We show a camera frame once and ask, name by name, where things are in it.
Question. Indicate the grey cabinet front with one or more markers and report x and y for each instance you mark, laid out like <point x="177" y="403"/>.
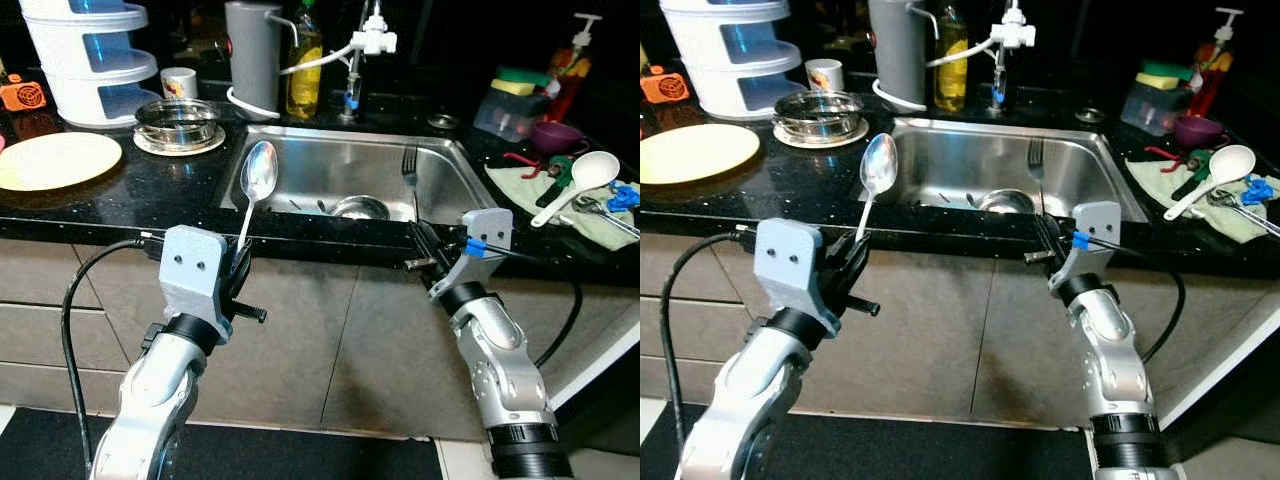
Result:
<point x="960" y="330"/>
<point x="350" y="340"/>

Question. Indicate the pale green dish cloth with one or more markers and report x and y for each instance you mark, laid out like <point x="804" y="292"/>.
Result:
<point x="520" y="190"/>
<point x="1155" y="180"/>

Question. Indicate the yellow plate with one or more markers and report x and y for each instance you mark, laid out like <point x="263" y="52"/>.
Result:
<point x="695" y="153"/>
<point x="55" y="160"/>

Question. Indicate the red soap pump bottle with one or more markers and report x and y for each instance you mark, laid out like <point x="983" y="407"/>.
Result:
<point x="1212" y="70"/>
<point x="572" y="75"/>

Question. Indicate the metal tap with blue tag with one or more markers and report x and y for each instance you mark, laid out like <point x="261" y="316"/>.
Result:
<point x="1000" y="85"/>
<point x="351" y="90"/>

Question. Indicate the white tiered storage rack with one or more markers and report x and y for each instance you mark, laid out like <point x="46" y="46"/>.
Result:
<point x="90" y="75"/>
<point x="735" y="65"/>

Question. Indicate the white plate under bowl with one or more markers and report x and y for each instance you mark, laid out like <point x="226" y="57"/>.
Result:
<point x="790" y="141"/>
<point x="150" y="148"/>

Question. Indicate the stainless steel sink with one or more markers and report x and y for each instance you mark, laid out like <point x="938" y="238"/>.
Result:
<point x="330" y="165"/>
<point x="960" y="155"/>

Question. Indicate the black floor mat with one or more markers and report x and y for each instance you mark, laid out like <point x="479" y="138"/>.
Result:
<point x="300" y="455"/>
<point x="900" y="450"/>

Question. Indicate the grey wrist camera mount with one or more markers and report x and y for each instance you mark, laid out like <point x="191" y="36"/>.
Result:
<point x="490" y="228"/>
<point x="1098" y="220"/>
<point x="190" y="265"/>
<point x="785" y="255"/>

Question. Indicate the small orange device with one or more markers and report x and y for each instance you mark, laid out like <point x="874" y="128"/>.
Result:
<point x="22" y="95"/>
<point x="662" y="87"/>

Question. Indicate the thin metal utensil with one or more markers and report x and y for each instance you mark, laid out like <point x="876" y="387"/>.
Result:
<point x="610" y="220"/>
<point x="1250" y="213"/>

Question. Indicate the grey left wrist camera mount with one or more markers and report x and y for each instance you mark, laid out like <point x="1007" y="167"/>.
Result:
<point x="190" y="265"/>
<point x="785" y="255"/>

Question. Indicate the grey cylindrical water filter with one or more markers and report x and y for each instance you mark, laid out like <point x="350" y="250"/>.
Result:
<point x="897" y="50"/>
<point x="252" y="55"/>

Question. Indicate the yellow oil bottle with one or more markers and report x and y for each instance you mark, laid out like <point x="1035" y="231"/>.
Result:
<point x="950" y="75"/>
<point x="304" y="80"/>

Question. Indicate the yellow green sponge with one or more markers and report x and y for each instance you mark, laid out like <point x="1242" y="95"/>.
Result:
<point x="522" y="82"/>
<point x="1162" y="76"/>

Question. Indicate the round steel bowl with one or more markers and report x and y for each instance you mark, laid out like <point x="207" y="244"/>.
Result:
<point x="177" y="120"/>
<point x="817" y="112"/>

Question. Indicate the purple cup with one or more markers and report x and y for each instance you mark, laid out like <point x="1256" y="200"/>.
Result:
<point x="1198" y="132"/>
<point x="555" y="137"/>

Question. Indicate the clear plastic sponge container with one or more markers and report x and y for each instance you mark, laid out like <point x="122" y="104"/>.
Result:
<point x="1150" y="110"/>
<point x="505" y="118"/>

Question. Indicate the small round metal cap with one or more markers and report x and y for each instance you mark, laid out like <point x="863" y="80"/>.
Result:
<point x="1090" y="115"/>
<point x="442" y="122"/>

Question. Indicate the metal spoon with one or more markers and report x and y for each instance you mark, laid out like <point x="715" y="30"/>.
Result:
<point x="260" y="172"/>
<point x="879" y="165"/>

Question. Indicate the white plastic ladle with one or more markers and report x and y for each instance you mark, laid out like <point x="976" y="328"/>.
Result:
<point x="592" y="170"/>
<point x="1228" y="163"/>

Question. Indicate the white printed mug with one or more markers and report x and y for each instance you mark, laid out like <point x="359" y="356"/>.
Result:
<point x="823" y="75"/>
<point x="178" y="83"/>

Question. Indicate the metal fork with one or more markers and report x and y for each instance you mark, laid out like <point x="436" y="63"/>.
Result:
<point x="1036" y="165"/>
<point x="410" y="175"/>

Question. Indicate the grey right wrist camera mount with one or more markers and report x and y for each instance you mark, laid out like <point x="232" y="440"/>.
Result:
<point x="490" y="228"/>
<point x="1098" y="220"/>

